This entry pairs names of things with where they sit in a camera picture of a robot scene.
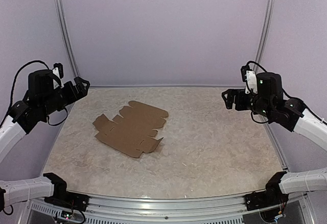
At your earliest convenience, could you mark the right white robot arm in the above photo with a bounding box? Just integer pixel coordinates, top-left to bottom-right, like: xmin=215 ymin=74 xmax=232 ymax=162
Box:
xmin=222 ymin=70 xmax=326 ymax=206

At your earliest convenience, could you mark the brown cardboard box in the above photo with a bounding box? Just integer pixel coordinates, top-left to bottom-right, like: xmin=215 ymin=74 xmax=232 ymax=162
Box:
xmin=93 ymin=101 xmax=169 ymax=158

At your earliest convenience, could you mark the aluminium frame post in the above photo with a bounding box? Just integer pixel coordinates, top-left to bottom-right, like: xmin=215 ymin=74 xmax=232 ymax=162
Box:
xmin=54 ymin=0 xmax=80 ymax=77
xmin=255 ymin=0 xmax=275 ymax=64

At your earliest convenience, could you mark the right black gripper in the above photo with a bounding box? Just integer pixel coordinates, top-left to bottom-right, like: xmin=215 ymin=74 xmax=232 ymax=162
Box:
xmin=222 ymin=88 xmax=273 ymax=119

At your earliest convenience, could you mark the front aluminium rail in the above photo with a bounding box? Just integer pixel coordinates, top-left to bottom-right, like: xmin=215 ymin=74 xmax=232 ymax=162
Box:
xmin=19 ymin=193 xmax=317 ymax=223

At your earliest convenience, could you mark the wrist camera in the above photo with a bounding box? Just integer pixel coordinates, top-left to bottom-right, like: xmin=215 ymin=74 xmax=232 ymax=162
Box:
xmin=52 ymin=63 xmax=64 ymax=88
xmin=241 ymin=65 xmax=258 ymax=94

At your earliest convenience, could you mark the left aluminium frame post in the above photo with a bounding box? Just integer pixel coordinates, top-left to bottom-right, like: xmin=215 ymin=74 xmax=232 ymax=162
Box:
xmin=54 ymin=0 xmax=80 ymax=77

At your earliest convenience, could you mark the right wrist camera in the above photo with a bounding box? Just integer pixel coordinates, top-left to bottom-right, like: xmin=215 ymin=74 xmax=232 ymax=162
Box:
xmin=241 ymin=65 xmax=258 ymax=94

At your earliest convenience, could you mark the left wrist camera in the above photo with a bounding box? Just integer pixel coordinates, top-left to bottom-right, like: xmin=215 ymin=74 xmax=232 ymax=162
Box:
xmin=52 ymin=63 xmax=64 ymax=88

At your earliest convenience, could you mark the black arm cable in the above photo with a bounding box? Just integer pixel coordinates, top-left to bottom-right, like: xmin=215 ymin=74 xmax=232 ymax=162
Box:
xmin=246 ymin=60 xmax=294 ymax=124
xmin=9 ymin=60 xmax=67 ymax=127

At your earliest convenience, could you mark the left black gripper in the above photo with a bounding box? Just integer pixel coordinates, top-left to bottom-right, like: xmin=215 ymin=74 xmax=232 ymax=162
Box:
xmin=40 ymin=76 xmax=89 ymax=117

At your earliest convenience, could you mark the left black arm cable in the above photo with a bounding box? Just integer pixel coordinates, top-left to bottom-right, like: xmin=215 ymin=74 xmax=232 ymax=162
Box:
xmin=9 ymin=60 xmax=67 ymax=127

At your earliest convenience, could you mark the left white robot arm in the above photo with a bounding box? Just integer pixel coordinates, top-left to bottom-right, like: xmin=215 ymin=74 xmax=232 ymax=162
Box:
xmin=1 ymin=67 xmax=90 ymax=211

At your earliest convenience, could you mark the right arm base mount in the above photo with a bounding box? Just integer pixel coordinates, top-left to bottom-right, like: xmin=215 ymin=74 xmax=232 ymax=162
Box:
xmin=244 ymin=190 xmax=289 ymax=211

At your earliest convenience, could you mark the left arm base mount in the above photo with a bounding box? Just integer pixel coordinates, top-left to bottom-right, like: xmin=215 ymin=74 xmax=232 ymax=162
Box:
xmin=44 ymin=191 xmax=90 ymax=212

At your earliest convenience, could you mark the right aluminium frame post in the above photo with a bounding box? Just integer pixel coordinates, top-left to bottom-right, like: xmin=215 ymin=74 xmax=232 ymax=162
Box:
xmin=255 ymin=0 xmax=275 ymax=64

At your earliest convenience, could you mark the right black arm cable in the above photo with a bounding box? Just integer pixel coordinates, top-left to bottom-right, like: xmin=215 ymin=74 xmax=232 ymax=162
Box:
xmin=246 ymin=60 xmax=294 ymax=124

